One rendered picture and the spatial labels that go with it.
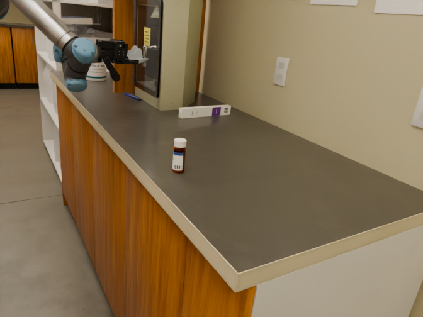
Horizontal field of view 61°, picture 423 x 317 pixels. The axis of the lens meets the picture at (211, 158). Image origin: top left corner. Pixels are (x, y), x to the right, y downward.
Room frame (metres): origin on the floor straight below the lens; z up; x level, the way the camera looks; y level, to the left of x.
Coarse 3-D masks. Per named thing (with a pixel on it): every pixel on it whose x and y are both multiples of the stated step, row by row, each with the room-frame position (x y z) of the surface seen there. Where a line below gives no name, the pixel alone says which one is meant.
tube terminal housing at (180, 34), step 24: (168, 0) 1.53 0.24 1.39; (192, 0) 1.62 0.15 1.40; (168, 24) 1.54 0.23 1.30; (192, 24) 1.64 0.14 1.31; (168, 48) 1.54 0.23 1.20; (192, 48) 1.67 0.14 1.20; (168, 72) 1.54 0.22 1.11; (192, 72) 1.70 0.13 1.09; (144, 96) 1.68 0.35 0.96; (168, 96) 1.55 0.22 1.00; (192, 96) 1.73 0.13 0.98
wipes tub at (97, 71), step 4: (92, 64) 2.04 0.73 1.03; (96, 64) 2.05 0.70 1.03; (100, 64) 2.06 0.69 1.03; (92, 68) 2.04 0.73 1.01; (96, 68) 2.05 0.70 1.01; (100, 68) 2.06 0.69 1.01; (104, 68) 2.09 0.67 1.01; (88, 72) 2.05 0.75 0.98; (92, 72) 2.04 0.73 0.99; (96, 72) 2.05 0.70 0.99; (100, 72) 2.06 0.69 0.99; (104, 72) 2.09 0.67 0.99; (88, 76) 2.05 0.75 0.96; (92, 76) 2.04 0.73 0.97; (96, 76) 2.05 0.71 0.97; (100, 76) 2.06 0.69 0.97; (104, 76) 2.09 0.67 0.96; (88, 80) 2.05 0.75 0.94; (92, 80) 2.05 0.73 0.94; (96, 80) 2.05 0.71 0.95; (100, 80) 2.06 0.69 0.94; (104, 80) 2.10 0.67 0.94
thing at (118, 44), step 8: (96, 40) 1.44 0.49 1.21; (104, 40) 1.45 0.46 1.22; (112, 40) 1.47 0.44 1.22; (120, 40) 1.51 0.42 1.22; (104, 48) 1.43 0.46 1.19; (112, 48) 1.45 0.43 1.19; (120, 48) 1.45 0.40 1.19; (104, 56) 1.44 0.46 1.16; (112, 56) 1.46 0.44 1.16; (120, 56) 1.46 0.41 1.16
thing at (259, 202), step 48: (96, 96) 1.67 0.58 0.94; (144, 144) 1.08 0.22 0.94; (192, 144) 1.13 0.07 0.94; (240, 144) 1.18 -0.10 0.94; (288, 144) 1.24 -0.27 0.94; (192, 192) 0.77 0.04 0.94; (240, 192) 0.80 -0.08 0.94; (288, 192) 0.83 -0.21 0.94; (336, 192) 0.86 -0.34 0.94; (384, 192) 0.89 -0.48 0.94; (192, 240) 0.62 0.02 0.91; (240, 240) 0.59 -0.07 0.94; (288, 240) 0.61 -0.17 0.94; (336, 240) 0.63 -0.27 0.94; (240, 288) 0.50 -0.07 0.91
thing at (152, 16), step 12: (144, 0) 1.68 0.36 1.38; (156, 0) 1.57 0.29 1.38; (144, 12) 1.68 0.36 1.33; (156, 12) 1.56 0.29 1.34; (144, 24) 1.67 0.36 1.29; (156, 24) 1.56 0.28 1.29; (156, 36) 1.56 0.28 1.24; (156, 48) 1.55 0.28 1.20; (156, 60) 1.55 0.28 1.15; (144, 72) 1.66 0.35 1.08; (156, 72) 1.54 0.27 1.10; (144, 84) 1.66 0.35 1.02; (156, 84) 1.54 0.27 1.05; (156, 96) 1.53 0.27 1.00
